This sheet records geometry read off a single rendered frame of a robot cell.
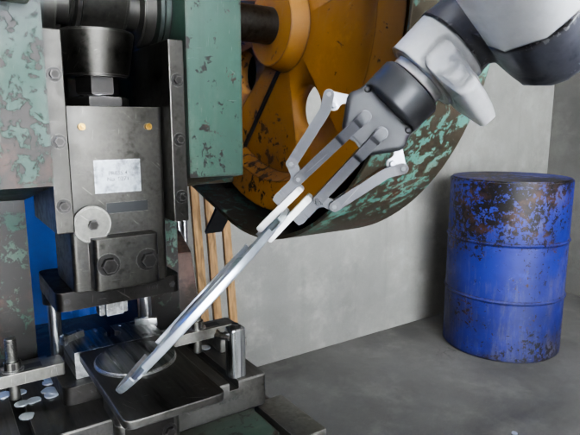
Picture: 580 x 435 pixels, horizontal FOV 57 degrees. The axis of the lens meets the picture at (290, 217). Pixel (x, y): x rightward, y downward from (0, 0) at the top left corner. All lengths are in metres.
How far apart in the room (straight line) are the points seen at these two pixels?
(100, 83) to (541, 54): 0.64
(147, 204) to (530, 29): 0.61
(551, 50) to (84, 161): 0.63
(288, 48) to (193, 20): 0.23
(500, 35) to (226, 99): 0.49
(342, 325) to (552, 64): 2.46
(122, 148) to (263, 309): 1.79
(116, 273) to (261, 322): 1.77
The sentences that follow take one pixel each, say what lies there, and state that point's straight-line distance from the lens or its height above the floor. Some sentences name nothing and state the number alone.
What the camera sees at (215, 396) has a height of 0.78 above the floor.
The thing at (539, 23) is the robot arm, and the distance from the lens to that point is 0.51.
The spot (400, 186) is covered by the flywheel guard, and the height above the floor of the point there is 1.04.
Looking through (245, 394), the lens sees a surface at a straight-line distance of 0.99.
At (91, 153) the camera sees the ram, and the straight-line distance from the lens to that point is 0.86.
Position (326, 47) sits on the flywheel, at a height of 1.28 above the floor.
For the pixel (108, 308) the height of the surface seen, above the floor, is 0.84.
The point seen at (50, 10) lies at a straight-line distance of 0.89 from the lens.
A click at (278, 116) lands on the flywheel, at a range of 1.12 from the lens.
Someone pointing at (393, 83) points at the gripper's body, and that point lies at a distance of 0.58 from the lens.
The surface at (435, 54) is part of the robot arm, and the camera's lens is 0.57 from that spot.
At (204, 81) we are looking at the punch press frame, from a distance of 0.87.
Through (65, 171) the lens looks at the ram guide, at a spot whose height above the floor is 1.08.
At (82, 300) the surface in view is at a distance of 0.90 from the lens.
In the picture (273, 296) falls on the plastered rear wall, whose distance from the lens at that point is 2.57.
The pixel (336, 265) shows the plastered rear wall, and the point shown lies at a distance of 2.76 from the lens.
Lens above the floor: 1.15
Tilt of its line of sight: 10 degrees down
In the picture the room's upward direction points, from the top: straight up
